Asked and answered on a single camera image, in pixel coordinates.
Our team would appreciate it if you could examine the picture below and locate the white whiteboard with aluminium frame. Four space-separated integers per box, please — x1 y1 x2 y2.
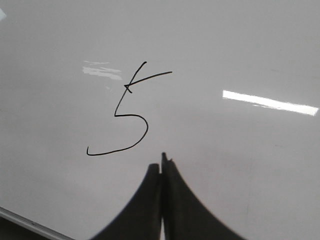
0 0 320 240

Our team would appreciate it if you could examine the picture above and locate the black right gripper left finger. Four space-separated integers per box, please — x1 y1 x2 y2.
92 163 162 240

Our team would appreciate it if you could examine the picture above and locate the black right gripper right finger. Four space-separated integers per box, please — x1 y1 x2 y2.
161 152 243 240

